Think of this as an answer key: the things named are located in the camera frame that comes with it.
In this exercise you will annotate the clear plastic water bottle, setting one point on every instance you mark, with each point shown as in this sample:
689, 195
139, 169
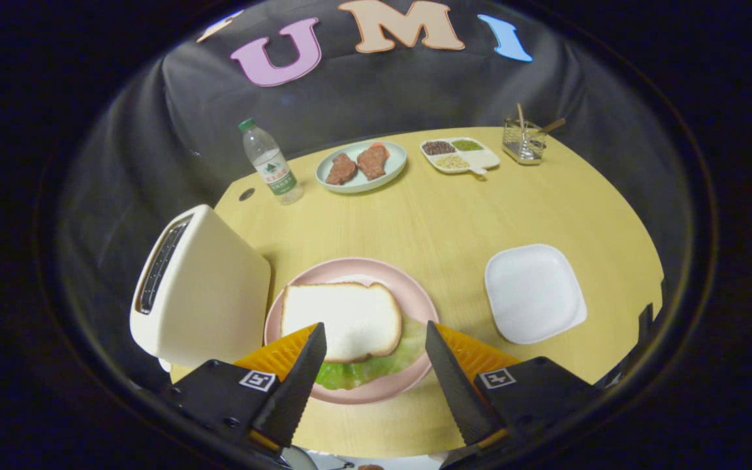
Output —
275, 170

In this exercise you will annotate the brown meat slice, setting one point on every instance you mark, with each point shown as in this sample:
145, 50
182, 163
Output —
373, 161
341, 170

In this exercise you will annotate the green beans pile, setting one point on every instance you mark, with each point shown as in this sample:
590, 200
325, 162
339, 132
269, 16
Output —
467, 145

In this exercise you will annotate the white square plate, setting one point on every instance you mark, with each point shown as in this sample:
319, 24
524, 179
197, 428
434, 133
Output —
536, 294

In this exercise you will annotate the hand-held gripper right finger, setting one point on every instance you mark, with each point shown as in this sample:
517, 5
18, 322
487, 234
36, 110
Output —
457, 385

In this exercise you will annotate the dark brown beans pile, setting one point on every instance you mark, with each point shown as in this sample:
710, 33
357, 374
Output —
438, 147

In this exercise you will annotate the white toaster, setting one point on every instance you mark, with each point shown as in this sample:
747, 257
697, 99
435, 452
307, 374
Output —
213, 294

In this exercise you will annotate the pink round plate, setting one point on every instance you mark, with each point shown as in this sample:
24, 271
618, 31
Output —
350, 269

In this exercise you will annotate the yellow beans pile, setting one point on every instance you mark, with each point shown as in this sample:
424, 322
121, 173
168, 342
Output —
452, 162

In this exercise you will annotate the black backdrop cloth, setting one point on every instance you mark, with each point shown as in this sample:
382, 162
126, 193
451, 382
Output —
415, 91

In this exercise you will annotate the green lettuce leaf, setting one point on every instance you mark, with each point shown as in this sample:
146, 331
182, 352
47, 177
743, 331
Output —
363, 373

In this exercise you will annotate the white divided dish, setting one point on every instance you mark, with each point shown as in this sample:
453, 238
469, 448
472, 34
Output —
484, 158

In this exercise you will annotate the light blue round plate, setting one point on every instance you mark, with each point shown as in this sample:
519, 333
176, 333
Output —
392, 163

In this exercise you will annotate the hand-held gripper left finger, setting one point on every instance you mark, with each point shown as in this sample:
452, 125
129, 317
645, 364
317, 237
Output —
297, 385

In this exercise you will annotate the white bread slice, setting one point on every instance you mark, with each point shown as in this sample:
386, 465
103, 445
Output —
343, 320

